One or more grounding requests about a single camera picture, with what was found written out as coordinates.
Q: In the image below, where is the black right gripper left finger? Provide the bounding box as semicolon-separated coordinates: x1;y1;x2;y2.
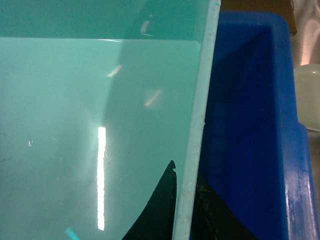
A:
123;160;177;240

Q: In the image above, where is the pale green round plate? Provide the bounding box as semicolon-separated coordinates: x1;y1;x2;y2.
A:
293;64;320;131

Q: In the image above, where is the large blue plastic bin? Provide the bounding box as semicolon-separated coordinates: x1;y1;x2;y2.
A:
199;11;320;240

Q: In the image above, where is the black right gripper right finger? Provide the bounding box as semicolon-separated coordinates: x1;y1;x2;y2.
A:
191;173;257;240

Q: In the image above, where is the brown cardboard box red print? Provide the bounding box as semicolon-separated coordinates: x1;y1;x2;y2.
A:
220;0;297;36

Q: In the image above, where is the teal plastic tray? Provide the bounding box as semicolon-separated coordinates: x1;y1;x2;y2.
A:
0;0;221;240

